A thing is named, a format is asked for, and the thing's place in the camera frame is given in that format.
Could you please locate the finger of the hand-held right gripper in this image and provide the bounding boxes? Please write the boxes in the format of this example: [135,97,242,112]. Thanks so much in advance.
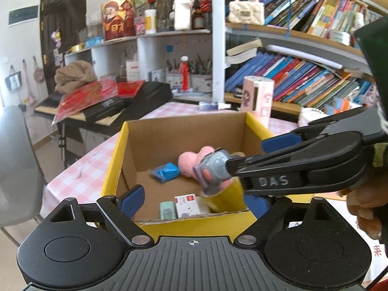
[261,106,376,154]
[226,148,306,180]

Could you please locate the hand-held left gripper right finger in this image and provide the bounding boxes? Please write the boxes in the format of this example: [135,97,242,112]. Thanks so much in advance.
[236,194,337,246]

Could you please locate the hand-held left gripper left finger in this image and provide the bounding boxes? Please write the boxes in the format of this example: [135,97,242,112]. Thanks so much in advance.
[45,184,154,247]

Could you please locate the yellow tape roll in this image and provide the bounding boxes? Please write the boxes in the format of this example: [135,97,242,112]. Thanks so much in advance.
[202,176,244,213]

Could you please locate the mint green eraser case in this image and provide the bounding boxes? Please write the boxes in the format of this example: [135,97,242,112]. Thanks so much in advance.
[160,201,178,219]

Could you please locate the blue packet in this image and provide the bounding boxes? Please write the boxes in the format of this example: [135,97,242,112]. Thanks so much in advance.
[149,162,181,183]

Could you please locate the grey toy car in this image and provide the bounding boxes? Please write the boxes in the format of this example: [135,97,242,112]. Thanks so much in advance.
[192,148,232,195]

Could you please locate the pink plush toy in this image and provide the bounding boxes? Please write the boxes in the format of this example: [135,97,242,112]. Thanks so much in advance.
[178,146,214,178]

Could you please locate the yellow cardboard box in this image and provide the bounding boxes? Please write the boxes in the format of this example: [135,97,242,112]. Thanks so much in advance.
[100,112,275,237]

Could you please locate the person's right forearm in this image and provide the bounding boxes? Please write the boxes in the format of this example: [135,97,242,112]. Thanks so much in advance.
[354,15,388,188]

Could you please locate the person's right hand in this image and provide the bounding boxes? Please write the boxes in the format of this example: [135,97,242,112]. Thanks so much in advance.
[338,184,384,241]

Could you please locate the small white quilted purse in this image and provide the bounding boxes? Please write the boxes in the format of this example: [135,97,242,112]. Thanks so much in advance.
[298,107,329,128]

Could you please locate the pink cylindrical holder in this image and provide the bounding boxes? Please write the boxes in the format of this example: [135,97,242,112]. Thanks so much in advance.
[241,76,275,128]

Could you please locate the pink checked tablecloth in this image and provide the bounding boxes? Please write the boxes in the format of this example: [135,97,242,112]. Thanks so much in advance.
[41,100,388,291]

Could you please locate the orange white carton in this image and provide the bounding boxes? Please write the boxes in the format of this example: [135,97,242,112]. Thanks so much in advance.
[324,98,361,113]

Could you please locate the row of blue spined books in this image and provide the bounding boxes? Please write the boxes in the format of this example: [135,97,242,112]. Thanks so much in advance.
[225,51,375,106]

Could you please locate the white blue tube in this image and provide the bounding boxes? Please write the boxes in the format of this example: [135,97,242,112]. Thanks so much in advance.
[198,101,231,111]

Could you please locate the white rolled paper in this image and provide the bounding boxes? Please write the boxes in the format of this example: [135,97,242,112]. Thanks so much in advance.
[267,45,344,69]

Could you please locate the white pen cup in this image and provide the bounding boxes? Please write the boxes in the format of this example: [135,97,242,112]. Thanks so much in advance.
[191,73,213,93]
[166,73,184,90]

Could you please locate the thick lying book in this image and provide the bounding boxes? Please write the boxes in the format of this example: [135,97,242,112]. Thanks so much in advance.
[226,37,263,65]

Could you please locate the black keyboard case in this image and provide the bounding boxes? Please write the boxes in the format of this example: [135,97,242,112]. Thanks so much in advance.
[85,82,174,128]

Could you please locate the white bookshelf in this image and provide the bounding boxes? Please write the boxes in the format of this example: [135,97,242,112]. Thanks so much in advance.
[64,0,376,116]

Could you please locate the grey chair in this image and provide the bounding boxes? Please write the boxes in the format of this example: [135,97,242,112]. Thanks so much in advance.
[0,105,47,228]

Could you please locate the red tassel ornament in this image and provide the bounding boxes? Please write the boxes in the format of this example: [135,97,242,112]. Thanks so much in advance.
[180,56,190,91]

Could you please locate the white round jar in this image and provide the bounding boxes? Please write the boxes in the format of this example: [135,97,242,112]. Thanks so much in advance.
[329,30,351,45]

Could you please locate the black electronic keyboard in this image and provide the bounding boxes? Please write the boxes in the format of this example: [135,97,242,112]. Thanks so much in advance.
[33,92,88,122]

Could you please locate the white red small box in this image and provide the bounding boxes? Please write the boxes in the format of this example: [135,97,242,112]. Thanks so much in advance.
[126,61,140,81]

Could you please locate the row of colourful picture books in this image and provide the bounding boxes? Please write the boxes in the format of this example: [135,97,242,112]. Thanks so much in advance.
[264,0,369,37]

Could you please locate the brown cloth bundle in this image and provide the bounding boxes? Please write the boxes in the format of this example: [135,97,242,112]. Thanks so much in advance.
[55,61,97,94]

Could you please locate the cream quilted handbag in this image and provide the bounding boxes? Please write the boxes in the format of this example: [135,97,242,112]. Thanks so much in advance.
[228,0,265,25]

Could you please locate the white paper carton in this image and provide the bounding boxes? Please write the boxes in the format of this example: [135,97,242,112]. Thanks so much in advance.
[174,0,193,31]

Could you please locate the hanging tote bag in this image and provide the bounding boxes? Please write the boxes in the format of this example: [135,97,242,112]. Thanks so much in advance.
[4,65,22,91]

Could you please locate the pink small box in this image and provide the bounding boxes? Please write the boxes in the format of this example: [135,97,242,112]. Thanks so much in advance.
[133,16,146,34]

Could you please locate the white bottle yellow label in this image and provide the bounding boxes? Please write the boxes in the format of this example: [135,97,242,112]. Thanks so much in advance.
[144,9,157,34]

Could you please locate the dark wooden door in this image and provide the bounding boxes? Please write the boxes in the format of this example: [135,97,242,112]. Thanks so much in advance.
[39,0,88,76]

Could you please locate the dark green wall board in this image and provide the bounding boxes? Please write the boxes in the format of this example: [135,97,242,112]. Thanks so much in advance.
[8,6,40,25]

